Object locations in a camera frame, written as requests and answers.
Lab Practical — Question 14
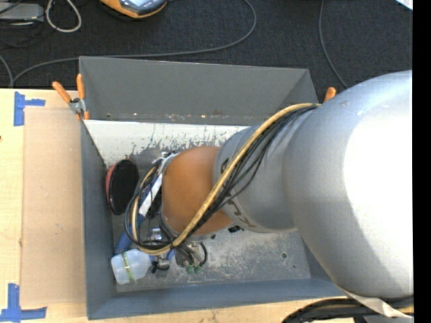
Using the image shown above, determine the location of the brown cardboard board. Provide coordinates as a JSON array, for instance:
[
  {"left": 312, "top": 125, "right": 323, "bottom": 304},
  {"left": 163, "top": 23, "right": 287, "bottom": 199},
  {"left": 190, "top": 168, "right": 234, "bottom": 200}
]
[{"left": 19, "top": 107, "right": 88, "bottom": 312}]

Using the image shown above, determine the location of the grey metal bin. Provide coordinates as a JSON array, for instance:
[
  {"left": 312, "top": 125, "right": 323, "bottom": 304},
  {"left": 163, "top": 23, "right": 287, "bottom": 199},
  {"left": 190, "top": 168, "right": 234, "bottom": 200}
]
[{"left": 77, "top": 55, "right": 345, "bottom": 321}]

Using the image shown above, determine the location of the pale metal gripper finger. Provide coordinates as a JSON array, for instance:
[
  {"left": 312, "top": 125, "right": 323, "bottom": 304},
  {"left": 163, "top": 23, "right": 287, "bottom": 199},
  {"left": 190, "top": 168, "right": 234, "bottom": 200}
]
[
  {"left": 147, "top": 227, "right": 166, "bottom": 245},
  {"left": 151, "top": 258, "right": 171, "bottom": 273}
]

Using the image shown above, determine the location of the black and red oval disc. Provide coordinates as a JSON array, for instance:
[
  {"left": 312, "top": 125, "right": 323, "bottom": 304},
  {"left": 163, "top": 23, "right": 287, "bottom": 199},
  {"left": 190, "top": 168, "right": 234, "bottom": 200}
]
[{"left": 104, "top": 159, "right": 140, "bottom": 216}]

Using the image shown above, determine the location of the white spray bottle blue head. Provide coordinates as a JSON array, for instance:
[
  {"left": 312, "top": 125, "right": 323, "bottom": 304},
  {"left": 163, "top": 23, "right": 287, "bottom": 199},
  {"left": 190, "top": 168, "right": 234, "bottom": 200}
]
[{"left": 110, "top": 229, "right": 176, "bottom": 286}]

